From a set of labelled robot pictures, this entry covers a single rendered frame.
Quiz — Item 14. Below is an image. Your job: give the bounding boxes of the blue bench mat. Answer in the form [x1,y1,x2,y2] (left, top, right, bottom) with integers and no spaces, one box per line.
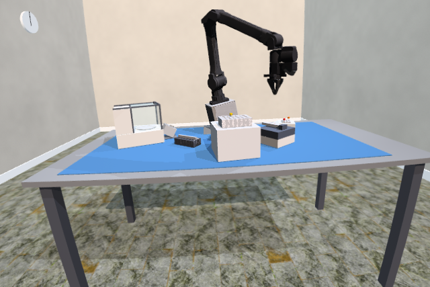
[57,122,391,175]

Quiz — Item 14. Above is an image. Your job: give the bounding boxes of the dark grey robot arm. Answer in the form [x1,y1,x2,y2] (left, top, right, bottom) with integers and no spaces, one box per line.
[201,9,298,105]

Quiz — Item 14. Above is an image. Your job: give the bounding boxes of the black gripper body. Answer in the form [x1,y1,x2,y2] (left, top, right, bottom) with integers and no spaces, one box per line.
[263,62,287,80]

